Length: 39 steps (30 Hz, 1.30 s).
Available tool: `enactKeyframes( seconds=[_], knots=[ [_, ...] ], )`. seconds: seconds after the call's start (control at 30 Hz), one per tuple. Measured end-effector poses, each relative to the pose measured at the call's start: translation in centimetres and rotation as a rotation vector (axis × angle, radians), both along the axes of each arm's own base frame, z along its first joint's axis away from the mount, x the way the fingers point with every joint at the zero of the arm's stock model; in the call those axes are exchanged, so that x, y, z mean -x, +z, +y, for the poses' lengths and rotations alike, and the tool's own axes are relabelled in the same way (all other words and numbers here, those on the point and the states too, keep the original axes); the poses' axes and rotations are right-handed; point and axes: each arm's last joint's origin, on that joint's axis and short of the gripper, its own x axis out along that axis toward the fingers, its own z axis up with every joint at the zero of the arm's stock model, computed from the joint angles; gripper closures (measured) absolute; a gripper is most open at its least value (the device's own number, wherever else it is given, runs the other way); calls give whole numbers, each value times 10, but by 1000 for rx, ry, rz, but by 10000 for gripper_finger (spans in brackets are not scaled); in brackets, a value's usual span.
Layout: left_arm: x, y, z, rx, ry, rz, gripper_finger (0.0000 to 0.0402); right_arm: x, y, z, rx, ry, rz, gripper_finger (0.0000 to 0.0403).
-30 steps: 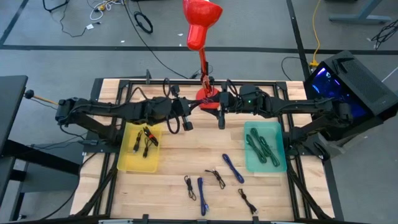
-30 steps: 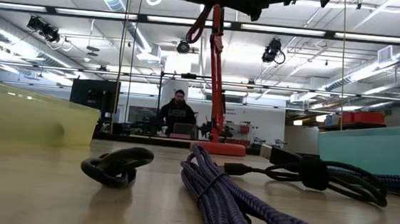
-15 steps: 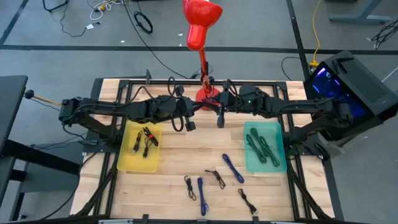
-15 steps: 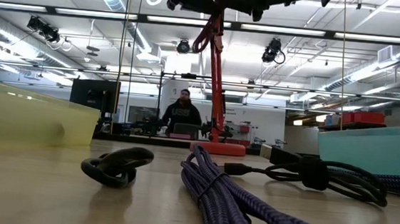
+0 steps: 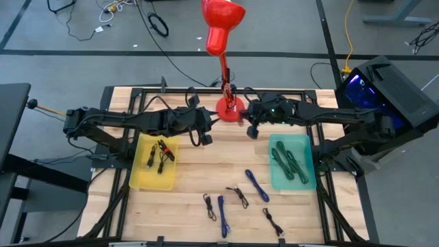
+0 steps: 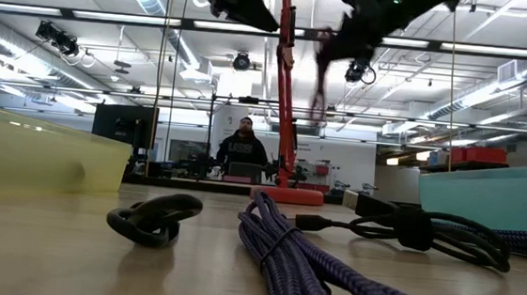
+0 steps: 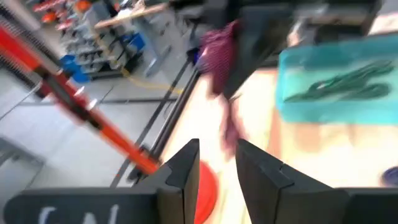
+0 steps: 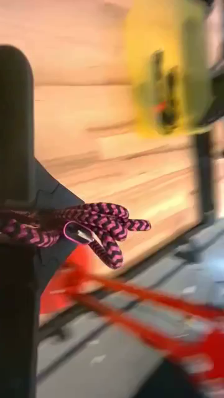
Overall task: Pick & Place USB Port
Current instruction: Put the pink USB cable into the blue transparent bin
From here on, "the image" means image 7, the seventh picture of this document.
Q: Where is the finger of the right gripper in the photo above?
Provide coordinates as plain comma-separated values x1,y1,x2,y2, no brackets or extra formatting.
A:
222,6,295,100

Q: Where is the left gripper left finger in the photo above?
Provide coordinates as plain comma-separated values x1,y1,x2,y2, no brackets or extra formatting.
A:
2,138,200,224

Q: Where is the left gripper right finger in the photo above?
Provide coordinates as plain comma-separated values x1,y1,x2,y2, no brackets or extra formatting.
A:
235,138,398,224

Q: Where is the maroon braided USB cable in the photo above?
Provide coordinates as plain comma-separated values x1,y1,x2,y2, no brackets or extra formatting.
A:
195,20,249,156

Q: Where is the green braided USB cable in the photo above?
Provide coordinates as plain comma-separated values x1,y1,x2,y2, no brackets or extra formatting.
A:
284,83,391,103
306,60,395,91

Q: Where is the blue braided USB cable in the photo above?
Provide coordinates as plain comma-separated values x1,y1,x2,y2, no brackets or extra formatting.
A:
381,166,398,187

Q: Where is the teal translucent plastic bin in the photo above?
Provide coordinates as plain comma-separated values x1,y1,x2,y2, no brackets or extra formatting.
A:
275,34,398,125

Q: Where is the red desk lamp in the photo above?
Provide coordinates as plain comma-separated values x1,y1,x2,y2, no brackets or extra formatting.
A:
0,23,218,224

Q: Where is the wooden workbench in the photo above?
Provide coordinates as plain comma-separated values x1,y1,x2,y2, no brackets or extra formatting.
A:
95,2,169,30

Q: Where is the shelf with blue bins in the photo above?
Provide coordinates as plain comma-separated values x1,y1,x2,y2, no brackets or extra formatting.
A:
30,0,147,83

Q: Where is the black aluminium rig frame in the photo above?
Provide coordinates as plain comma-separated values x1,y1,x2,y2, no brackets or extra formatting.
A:
110,58,203,187

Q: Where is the yellow floor cable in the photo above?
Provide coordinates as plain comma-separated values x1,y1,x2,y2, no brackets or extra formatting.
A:
123,68,184,94

